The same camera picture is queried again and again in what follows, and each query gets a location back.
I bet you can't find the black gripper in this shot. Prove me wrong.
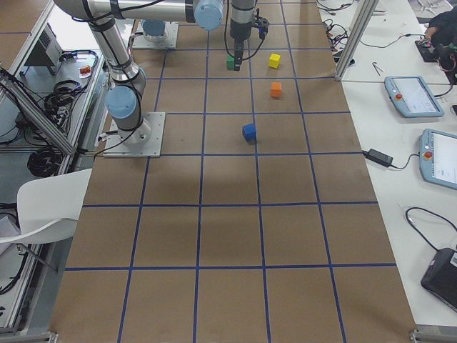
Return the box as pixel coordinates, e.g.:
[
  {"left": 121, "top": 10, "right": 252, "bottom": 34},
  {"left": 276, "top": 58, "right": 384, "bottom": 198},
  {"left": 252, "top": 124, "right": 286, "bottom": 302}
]
[{"left": 233, "top": 37, "right": 246, "bottom": 71}]

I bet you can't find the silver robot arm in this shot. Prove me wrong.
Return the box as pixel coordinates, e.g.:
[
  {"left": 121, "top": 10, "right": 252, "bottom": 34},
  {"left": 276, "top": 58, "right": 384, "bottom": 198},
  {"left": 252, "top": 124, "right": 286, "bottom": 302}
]
[
  {"left": 89, "top": 19, "right": 151, "bottom": 144},
  {"left": 54, "top": 1, "right": 268, "bottom": 81}
]

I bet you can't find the green wooden block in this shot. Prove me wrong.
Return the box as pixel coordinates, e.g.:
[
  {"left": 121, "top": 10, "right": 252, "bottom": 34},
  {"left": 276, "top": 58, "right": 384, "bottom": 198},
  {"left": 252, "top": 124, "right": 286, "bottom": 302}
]
[{"left": 226, "top": 55, "right": 235, "bottom": 70}]

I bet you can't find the yellow wooden block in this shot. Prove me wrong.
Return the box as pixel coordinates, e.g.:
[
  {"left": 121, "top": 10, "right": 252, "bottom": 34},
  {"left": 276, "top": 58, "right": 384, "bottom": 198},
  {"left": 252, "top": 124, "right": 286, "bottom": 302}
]
[{"left": 268, "top": 53, "right": 281, "bottom": 69}]

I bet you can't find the orange wooden block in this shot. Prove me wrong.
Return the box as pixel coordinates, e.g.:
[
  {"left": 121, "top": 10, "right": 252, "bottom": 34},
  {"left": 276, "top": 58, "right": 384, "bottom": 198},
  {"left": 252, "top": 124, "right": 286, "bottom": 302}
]
[{"left": 270, "top": 81, "right": 282, "bottom": 99}]

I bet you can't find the blue wooden block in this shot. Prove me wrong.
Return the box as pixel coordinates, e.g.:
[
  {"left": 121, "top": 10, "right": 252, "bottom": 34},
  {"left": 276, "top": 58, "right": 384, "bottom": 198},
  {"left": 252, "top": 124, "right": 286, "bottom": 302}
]
[{"left": 242, "top": 123, "right": 256, "bottom": 144}]

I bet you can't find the allen key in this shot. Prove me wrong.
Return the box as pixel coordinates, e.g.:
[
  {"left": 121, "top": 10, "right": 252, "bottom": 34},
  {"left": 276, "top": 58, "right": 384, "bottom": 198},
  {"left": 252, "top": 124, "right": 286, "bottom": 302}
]
[{"left": 372, "top": 61, "right": 383, "bottom": 76}]

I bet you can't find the red snack packet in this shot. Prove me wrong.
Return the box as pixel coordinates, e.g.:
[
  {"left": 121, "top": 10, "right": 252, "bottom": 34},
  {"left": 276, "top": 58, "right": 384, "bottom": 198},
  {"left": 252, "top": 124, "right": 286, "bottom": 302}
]
[{"left": 79, "top": 65, "right": 91, "bottom": 79}]

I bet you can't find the black power adapter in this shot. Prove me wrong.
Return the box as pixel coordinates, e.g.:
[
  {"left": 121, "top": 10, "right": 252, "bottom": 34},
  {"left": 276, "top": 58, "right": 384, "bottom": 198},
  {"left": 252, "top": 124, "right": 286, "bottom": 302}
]
[{"left": 363, "top": 149, "right": 393, "bottom": 167}]

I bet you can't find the far teach pendant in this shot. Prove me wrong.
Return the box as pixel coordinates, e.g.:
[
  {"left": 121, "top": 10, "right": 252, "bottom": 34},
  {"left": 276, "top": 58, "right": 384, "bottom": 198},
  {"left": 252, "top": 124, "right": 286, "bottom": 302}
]
[{"left": 384, "top": 76, "right": 444, "bottom": 118}]

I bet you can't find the teach pendant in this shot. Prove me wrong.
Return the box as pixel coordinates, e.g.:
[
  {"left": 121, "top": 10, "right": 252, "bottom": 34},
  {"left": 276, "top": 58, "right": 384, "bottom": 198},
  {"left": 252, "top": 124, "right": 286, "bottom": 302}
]
[
  {"left": 384, "top": 76, "right": 444, "bottom": 118},
  {"left": 419, "top": 129, "right": 456, "bottom": 189}
]

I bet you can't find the near teach pendant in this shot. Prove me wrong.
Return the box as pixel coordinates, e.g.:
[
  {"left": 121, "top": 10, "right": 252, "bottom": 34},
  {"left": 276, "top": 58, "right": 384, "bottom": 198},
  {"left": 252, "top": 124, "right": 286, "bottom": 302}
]
[{"left": 419, "top": 129, "right": 456, "bottom": 189}]

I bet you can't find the white chair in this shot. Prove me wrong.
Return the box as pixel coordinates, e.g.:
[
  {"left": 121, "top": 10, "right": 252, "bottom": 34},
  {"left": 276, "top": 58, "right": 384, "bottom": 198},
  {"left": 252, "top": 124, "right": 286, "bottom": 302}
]
[{"left": 1, "top": 169, "right": 92, "bottom": 244}]

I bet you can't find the black laptop device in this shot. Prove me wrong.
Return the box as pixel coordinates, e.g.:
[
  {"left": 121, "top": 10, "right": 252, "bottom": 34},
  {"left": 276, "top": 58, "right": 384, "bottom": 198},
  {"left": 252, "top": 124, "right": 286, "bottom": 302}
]
[{"left": 421, "top": 248, "right": 456, "bottom": 311}]

